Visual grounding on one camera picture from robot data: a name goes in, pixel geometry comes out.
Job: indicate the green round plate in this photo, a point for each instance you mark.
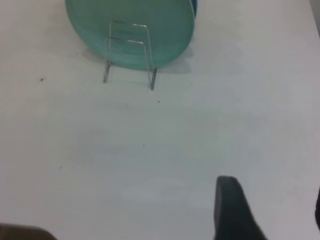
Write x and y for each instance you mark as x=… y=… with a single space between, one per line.
x=130 y=27

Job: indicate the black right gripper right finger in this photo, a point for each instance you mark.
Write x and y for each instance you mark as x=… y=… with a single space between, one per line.
x=318 y=212

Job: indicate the blue round plate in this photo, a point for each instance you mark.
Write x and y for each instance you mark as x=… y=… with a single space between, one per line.
x=195 y=7

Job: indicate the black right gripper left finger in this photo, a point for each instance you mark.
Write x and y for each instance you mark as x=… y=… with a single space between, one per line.
x=230 y=212

